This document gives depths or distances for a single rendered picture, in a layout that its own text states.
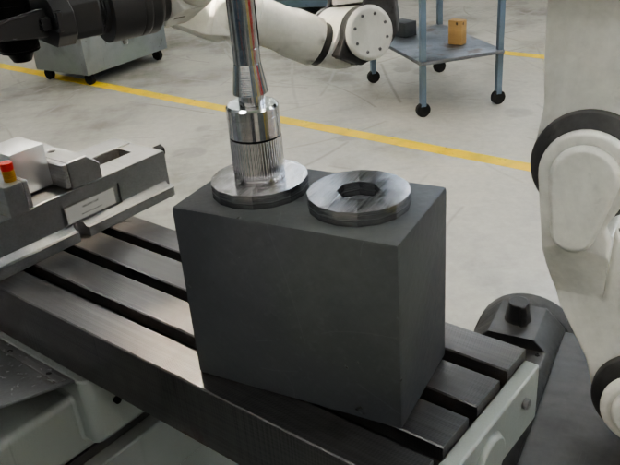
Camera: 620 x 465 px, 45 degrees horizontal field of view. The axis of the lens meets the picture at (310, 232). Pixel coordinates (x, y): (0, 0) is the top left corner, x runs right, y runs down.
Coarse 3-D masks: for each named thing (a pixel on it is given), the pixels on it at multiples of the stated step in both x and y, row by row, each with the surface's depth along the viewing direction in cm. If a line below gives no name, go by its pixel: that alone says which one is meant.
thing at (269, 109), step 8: (264, 96) 68; (232, 104) 66; (264, 104) 66; (272, 104) 65; (232, 112) 65; (240, 112) 65; (248, 112) 64; (256, 112) 64; (264, 112) 65; (272, 112) 65; (232, 120) 65; (240, 120) 65; (248, 120) 65; (256, 120) 65; (264, 120) 65
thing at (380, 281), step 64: (256, 192) 66; (320, 192) 65; (384, 192) 64; (192, 256) 70; (256, 256) 66; (320, 256) 63; (384, 256) 60; (192, 320) 74; (256, 320) 69; (320, 320) 66; (384, 320) 62; (256, 384) 73; (320, 384) 69; (384, 384) 66
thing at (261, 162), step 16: (240, 128) 65; (256, 128) 65; (272, 128) 66; (240, 144) 66; (256, 144) 66; (272, 144) 66; (240, 160) 67; (256, 160) 66; (272, 160) 67; (240, 176) 68; (256, 176) 67; (272, 176) 67
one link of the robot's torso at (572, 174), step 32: (544, 160) 92; (576, 160) 89; (608, 160) 88; (544, 192) 94; (576, 192) 91; (608, 192) 89; (544, 224) 96; (576, 224) 93; (608, 224) 97; (544, 256) 99; (576, 256) 96; (608, 256) 94; (576, 288) 102; (608, 288) 100; (576, 320) 104; (608, 320) 102; (608, 352) 104; (608, 384) 104
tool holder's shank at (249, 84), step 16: (240, 0) 61; (240, 16) 62; (240, 32) 62; (256, 32) 63; (240, 48) 63; (256, 48) 64; (240, 64) 64; (256, 64) 64; (240, 80) 64; (256, 80) 64; (240, 96) 65; (256, 96) 65
